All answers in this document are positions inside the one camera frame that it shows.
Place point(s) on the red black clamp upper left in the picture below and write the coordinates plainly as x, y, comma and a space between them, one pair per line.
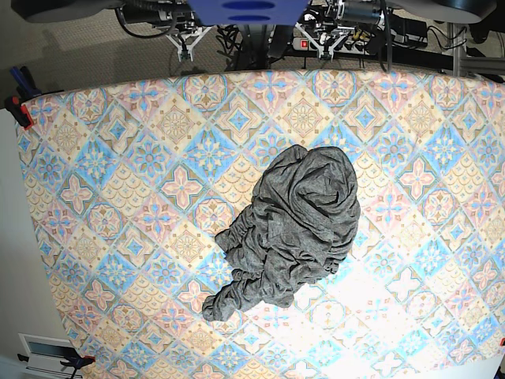
19, 111

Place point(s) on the black orange clamp lower left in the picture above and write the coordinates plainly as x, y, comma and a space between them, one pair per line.
75, 361

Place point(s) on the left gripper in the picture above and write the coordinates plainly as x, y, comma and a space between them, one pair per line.
325, 45

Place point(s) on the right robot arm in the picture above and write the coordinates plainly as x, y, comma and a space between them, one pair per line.
173, 20

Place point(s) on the grey t-shirt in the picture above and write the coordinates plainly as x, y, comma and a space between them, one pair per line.
298, 229

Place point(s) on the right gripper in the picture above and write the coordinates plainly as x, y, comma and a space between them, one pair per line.
185, 43

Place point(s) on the white power strip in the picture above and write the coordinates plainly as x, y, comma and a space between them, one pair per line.
352, 45

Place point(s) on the blue black clamp handles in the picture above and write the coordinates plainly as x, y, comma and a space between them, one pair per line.
26, 86

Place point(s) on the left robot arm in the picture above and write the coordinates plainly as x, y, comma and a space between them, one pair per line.
358, 25

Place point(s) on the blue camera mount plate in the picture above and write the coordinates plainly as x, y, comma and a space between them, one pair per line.
283, 12

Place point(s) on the white floor vent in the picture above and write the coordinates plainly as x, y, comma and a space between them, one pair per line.
45, 355

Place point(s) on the patterned tablecloth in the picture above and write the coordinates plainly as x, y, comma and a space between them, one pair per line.
128, 185

